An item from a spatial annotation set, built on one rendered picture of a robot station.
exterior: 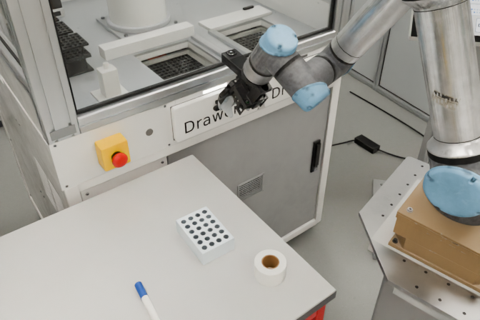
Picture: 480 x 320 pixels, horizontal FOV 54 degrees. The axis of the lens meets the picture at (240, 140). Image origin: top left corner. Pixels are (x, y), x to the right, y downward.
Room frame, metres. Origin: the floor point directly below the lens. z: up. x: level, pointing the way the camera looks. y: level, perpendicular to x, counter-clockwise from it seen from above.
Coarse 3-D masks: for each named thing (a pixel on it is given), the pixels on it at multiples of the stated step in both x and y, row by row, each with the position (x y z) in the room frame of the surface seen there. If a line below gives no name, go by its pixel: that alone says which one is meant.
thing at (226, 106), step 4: (228, 96) 1.05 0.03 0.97; (224, 100) 1.06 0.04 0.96; (228, 100) 1.06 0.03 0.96; (232, 100) 1.05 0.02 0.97; (220, 104) 1.07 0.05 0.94; (224, 104) 1.07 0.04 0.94; (228, 104) 1.06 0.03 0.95; (232, 104) 1.05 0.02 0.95; (220, 108) 1.08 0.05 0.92; (224, 108) 1.07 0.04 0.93; (228, 108) 1.06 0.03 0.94; (228, 112) 1.05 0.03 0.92; (232, 112) 1.05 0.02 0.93; (232, 116) 1.04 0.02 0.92
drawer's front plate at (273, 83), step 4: (312, 56) 1.38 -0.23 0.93; (272, 80) 1.26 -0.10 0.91; (272, 84) 1.26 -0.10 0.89; (276, 84) 1.27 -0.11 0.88; (280, 88) 1.28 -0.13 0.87; (268, 92) 1.25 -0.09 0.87; (276, 92) 1.27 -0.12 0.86; (280, 92) 1.28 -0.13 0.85; (284, 92) 1.29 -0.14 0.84; (268, 96) 1.25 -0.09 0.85; (280, 96) 1.28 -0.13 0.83; (284, 96) 1.29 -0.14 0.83; (288, 96) 1.30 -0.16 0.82; (268, 100) 1.25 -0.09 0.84; (272, 100) 1.26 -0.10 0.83; (276, 100) 1.28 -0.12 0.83; (280, 100) 1.28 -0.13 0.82; (264, 104) 1.25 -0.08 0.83; (268, 104) 1.25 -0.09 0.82
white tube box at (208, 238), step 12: (192, 216) 0.79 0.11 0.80; (204, 216) 0.79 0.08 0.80; (180, 228) 0.76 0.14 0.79; (192, 228) 0.76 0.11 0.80; (204, 228) 0.76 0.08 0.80; (216, 228) 0.77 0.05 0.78; (192, 240) 0.72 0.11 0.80; (204, 240) 0.72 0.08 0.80; (216, 240) 0.73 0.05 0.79; (228, 240) 0.72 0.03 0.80; (204, 252) 0.69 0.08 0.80; (216, 252) 0.70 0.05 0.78; (204, 264) 0.68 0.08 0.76
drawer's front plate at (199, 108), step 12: (204, 96) 1.13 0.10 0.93; (216, 96) 1.14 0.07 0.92; (180, 108) 1.07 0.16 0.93; (192, 108) 1.09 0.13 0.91; (204, 108) 1.12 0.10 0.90; (180, 120) 1.07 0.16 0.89; (192, 120) 1.09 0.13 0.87; (204, 120) 1.12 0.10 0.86; (216, 120) 1.14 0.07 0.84; (228, 120) 1.16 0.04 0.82; (180, 132) 1.07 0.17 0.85; (192, 132) 1.09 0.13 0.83
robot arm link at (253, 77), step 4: (248, 60) 0.98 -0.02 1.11; (244, 64) 1.00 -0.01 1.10; (248, 64) 0.98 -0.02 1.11; (244, 68) 0.99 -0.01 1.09; (248, 68) 0.97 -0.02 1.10; (244, 72) 0.99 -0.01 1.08; (248, 72) 0.97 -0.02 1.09; (252, 72) 0.96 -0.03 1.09; (248, 76) 0.97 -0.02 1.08; (252, 76) 0.97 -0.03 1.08; (256, 76) 0.96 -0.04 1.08; (260, 76) 0.96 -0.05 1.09; (272, 76) 0.97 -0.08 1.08; (252, 80) 0.97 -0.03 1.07; (256, 80) 0.96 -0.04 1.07; (260, 80) 0.96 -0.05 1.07; (264, 80) 0.96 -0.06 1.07; (268, 80) 0.97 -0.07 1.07; (260, 84) 0.97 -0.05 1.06
